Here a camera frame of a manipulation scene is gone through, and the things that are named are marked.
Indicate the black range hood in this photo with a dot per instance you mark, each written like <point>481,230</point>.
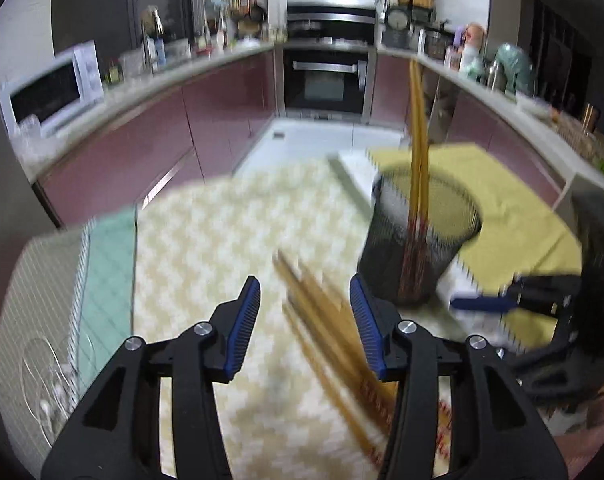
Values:
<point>332,22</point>

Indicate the built-in black oven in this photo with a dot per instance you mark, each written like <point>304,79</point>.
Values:
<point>327,85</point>

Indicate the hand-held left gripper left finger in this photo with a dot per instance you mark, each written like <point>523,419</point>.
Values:
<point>244,330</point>

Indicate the patterned-end wooden chopstick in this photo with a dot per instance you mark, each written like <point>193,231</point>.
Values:
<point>415,160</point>
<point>424,160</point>

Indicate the hanging utensil rack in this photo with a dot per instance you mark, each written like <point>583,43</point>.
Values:
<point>232,10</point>

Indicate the black mesh utensil holder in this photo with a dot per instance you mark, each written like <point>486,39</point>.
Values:
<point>432,240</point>

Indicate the clear plastic measuring cup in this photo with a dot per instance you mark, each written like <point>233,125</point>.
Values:
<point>132,65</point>

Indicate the white microwave oven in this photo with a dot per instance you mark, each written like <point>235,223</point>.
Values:
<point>42,95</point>

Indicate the steel kitchen faucet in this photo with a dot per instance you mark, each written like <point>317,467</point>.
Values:
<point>149,35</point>

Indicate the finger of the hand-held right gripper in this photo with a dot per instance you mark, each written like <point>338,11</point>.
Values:
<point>482,304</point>
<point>547,284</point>

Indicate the patchwork patterned tablecloth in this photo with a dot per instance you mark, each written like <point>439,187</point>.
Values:
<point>207,260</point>

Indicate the person's right forearm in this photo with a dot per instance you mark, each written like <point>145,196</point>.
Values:
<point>589,440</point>

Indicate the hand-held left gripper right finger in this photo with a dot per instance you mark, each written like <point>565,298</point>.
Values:
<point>367,330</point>

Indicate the yellow checked cloth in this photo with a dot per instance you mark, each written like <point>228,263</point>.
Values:
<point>512,200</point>

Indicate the bunch of wooden chopsticks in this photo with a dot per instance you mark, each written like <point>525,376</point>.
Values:
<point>322,305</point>

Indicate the small green jars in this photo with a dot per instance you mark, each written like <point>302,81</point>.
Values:
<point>113,74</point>

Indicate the pink base cabinet run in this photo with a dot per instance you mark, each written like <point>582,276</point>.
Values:
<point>482,125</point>
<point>132,150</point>

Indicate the dark kitchen window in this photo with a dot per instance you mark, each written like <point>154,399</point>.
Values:
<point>107,5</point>

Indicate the black frying pan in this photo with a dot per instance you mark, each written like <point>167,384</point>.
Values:
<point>258,13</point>

